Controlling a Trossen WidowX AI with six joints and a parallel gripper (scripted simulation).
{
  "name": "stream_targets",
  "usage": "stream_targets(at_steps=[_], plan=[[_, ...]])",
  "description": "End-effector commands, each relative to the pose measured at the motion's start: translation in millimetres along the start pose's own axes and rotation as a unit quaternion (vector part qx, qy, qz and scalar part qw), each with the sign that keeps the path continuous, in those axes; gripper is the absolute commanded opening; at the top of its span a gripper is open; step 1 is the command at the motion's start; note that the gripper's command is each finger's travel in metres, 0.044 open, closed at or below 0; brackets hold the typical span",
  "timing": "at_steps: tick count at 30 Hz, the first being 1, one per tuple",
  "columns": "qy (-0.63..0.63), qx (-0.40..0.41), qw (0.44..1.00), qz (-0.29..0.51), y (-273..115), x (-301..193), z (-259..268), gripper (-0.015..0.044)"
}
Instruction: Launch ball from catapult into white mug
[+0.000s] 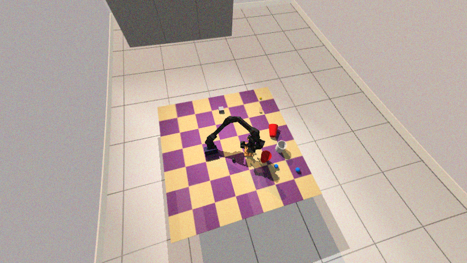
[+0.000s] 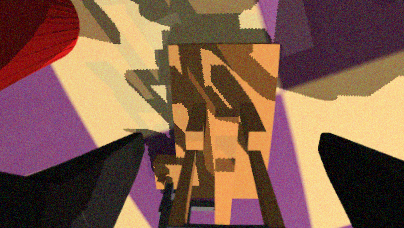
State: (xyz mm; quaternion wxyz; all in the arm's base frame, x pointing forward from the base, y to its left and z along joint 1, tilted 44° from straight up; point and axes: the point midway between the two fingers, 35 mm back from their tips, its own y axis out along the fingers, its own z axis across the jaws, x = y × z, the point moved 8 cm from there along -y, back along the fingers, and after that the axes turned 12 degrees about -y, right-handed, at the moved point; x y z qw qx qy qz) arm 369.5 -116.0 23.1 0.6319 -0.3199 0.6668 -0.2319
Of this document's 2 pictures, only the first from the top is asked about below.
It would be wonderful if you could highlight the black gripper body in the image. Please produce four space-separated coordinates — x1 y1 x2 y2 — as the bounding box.
240 141 261 149

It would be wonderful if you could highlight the white cup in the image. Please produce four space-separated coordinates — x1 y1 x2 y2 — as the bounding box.
275 140 287 153

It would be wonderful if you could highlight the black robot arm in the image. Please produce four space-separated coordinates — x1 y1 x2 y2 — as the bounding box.
205 116 265 153

